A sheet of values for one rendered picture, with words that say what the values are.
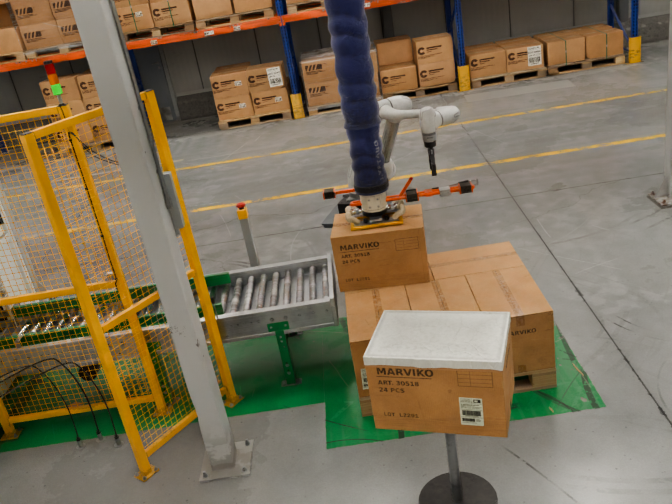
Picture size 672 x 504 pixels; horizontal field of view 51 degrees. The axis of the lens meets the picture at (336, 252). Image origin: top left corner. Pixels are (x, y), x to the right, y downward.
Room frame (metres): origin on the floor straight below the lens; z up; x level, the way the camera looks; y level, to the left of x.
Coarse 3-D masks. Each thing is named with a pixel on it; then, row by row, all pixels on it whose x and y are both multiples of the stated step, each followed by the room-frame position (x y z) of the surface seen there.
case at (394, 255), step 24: (336, 216) 4.52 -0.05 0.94; (408, 216) 4.30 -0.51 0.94; (336, 240) 4.17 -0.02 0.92; (360, 240) 4.15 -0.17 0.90; (384, 240) 4.12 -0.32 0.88; (408, 240) 4.10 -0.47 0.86; (336, 264) 4.17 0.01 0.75; (360, 264) 4.15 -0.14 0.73; (384, 264) 4.13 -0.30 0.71; (408, 264) 4.10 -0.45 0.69; (360, 288) 4.15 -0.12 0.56
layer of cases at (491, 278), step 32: (448, 256) 4.41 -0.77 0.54; (480, 256) 4.33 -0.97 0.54; (512, 256) 4.24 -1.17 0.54; (384, 288) 4.12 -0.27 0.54; (416, 288) 4.04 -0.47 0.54; (448, 288) 3.96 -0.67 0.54; (480, 288) 3.89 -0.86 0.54; (512, 288) 3.82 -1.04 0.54; (352, 320) 3.78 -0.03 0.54; (512, 320) 3.50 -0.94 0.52; (544, 320) 3.49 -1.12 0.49; (352, 352) 3.54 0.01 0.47; (544, 352) 3.49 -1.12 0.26
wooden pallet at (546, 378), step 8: (552, 368) 3.49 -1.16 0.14; (528, 376) 3.58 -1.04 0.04; (536, 376) 3.49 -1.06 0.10; (544, 376) 3.49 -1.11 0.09; (552, 376) 3.49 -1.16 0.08; (520, 384) 3.55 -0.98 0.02; (528, 384) 3.53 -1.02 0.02; (536, 384) 3.49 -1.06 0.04; (544, 384) 3.49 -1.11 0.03; (552, 384) 3.49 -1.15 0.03; (520, 392) 3.49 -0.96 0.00; (360, 400) 3.53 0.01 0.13; (368, 400) 3.53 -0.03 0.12; (368, 408) 3.53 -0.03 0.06
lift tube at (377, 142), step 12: (348, 132) 4.29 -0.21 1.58; (360, 132) 4.23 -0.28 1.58; (372, 132) 4.24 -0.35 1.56; (360, 144) 4.23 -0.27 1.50; (372, 144) 4.24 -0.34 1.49; (360, 156) 4.25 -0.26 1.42; (372, 156) 4.24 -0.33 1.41; (360, 168) 4.26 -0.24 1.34; (372, 168) 4.24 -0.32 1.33; (384, 168) 4.32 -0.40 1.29; (360, 180) 4.25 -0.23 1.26; (372, 180) 4.23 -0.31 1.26; (384, 180) 4.26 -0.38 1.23
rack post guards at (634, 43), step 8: (632, 40) 11.05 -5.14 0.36; (640, 40) 11.05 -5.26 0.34; (632, 48) 11.05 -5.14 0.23; (640, 48) 11.05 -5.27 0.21; (632, 56) 11.05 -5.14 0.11; (640, 56) 11.06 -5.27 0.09; (464, 72) 11.19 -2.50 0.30; (464, 80) 11.19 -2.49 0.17; (464, 88) 11.20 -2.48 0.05; (472, 88) 11.25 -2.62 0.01; (296, 96) 11.34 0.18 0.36; (296, 104) 11.35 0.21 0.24; (296, 112) 11.35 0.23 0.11
